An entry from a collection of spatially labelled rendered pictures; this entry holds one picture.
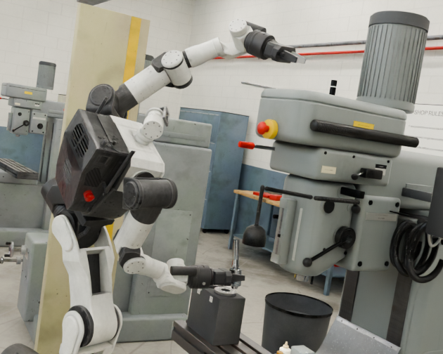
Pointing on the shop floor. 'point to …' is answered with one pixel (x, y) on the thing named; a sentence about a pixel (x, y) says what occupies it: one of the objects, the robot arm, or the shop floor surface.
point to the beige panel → (118, 32)
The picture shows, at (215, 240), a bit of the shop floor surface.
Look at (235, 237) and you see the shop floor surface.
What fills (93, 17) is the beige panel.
